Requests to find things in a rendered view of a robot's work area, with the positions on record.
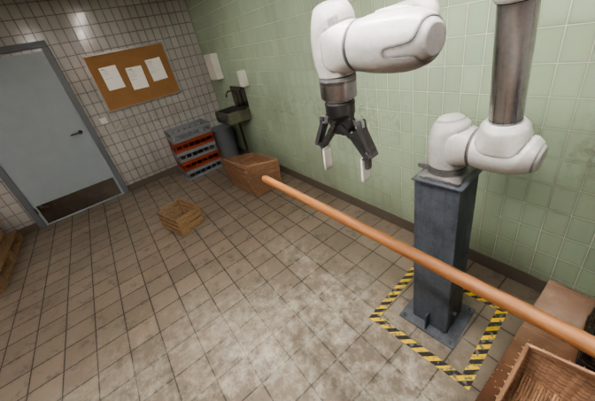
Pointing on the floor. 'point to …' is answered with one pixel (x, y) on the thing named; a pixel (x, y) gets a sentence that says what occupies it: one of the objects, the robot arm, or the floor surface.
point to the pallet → (9, 252)
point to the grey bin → (225, 140)
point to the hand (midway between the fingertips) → (345, 170)
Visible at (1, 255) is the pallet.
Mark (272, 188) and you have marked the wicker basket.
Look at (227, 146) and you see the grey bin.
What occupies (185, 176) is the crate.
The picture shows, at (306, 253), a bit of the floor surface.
